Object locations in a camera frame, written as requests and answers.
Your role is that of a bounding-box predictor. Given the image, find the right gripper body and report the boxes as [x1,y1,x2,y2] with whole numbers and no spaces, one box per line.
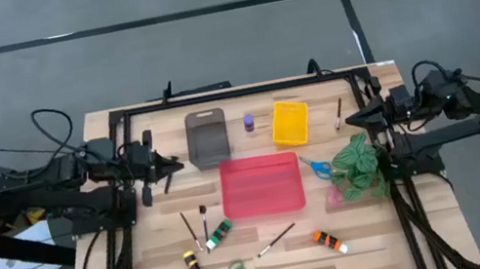
[368,69,422,151]

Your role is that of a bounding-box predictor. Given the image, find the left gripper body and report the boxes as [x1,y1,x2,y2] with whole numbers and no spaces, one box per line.
[120,129,172,210]

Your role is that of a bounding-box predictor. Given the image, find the black-handled flat-head brush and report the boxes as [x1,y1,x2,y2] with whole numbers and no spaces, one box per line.
[197,203,216,255]

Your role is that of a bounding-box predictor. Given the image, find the green paint bottle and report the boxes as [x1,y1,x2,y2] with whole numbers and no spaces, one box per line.
[201,218,237,252]

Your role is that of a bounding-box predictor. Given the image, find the blue-handled scissors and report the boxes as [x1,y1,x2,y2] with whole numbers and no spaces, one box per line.
[299,150,336,184]

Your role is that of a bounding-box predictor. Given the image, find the yellow paint bottle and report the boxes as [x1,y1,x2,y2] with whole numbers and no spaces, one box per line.
[181,248,203,269]

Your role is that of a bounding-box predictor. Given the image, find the purple paint bottle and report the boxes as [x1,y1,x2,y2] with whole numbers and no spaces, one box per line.
[241,111,257,134]

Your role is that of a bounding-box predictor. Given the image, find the orange paint bottle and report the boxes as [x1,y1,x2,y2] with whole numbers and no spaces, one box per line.
[312,226,350,259]

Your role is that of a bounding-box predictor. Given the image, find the striped-leaf plant in white pot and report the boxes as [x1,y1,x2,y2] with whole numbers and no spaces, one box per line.
[324,129,393,207]

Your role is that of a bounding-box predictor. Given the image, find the grey translucent plastic bin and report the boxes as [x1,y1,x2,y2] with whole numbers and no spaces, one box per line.
[181,106,234,173]

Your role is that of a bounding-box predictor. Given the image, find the yellow mesh plastic basket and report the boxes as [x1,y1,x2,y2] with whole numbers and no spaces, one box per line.
[265,96,316,151]

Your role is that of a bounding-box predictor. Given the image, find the pink translucent plastic tray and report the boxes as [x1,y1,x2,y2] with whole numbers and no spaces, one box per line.
[215,147,308,224]

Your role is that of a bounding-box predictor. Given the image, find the black support beam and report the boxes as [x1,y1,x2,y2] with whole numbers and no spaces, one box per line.
[0,211,80,269]

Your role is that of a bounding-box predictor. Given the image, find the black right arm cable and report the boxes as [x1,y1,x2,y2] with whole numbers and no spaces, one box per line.
[407,56,455,97]

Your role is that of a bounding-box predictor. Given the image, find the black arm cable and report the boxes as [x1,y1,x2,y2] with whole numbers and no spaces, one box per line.
[28,100,99,166]
[407,56,455,97]

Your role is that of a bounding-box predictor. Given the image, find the black arched cable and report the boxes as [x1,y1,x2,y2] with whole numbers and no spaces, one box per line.
[304,55,335,80]

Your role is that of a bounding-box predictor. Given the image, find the black bracket bar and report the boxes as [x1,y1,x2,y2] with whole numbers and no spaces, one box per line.
[144,70,233,107]

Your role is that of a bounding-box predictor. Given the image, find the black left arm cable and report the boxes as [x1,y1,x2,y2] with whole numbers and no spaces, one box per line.
[28,100,99,166]

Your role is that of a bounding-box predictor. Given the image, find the black aluminium table frame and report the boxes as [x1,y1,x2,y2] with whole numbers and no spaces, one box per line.
[36,48,480,269]

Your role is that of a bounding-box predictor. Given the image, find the yellow cable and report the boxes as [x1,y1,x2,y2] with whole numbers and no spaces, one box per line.
[0,194,50,232]

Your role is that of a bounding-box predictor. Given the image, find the black-handled brush silver ferrule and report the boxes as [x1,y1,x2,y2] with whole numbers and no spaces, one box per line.
[252,222,301,259]

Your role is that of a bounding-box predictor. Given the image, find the thin black monitor cable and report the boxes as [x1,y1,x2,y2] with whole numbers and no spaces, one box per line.
[0,133,64,166]

